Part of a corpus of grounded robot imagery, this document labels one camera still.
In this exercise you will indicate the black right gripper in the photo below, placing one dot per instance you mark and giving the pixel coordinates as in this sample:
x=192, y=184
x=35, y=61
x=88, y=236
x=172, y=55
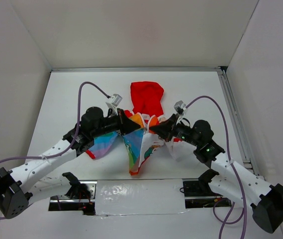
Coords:
x=164, y=129

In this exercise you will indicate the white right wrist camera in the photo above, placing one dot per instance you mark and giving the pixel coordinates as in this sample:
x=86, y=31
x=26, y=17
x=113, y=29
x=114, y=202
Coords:
x=181, y=109

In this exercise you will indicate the silver taped front panel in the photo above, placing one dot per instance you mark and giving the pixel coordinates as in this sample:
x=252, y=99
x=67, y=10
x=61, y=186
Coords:
x=139, y=197

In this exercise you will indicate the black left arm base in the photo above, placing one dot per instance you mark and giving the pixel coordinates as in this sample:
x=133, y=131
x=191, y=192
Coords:
x=79, y=197

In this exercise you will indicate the rainbow white red kids jacket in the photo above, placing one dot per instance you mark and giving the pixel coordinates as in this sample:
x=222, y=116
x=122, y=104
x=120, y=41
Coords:
x=147, y=111

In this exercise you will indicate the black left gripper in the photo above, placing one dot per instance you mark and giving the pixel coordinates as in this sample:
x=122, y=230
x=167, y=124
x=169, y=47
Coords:
x=124, y=124

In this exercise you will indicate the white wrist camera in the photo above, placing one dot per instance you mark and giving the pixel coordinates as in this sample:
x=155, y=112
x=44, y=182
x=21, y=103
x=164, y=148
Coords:
x=113, y=102
x=181, y=109

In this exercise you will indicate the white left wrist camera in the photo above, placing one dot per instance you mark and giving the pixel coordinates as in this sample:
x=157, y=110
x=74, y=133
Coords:
x=113, y=102

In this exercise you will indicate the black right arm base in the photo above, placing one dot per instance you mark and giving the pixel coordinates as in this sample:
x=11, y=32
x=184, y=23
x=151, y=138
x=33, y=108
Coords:
x=198, y=194

